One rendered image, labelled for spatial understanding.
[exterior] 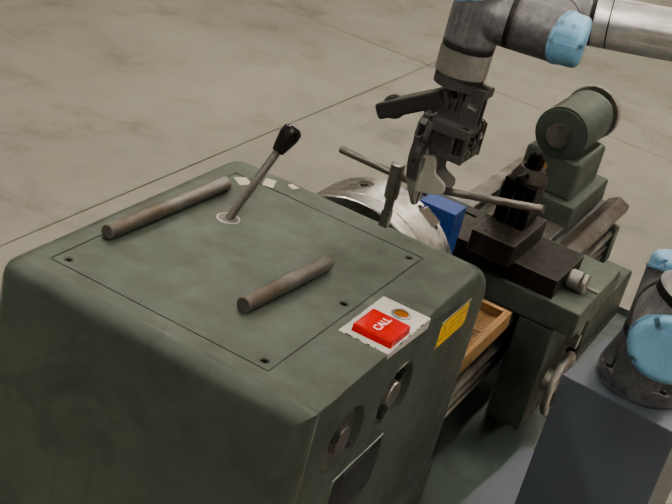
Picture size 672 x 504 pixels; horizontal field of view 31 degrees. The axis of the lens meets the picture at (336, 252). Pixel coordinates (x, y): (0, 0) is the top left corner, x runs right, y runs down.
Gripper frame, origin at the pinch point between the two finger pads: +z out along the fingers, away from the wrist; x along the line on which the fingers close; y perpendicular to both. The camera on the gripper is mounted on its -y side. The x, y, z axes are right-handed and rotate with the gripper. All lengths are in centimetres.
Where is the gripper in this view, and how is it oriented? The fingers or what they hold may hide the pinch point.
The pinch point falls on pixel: (412, 194)
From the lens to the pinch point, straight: 186.4
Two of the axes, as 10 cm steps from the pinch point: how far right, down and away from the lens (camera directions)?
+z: -2.2, 8.7, 4.5
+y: 8.5, 4.0, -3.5
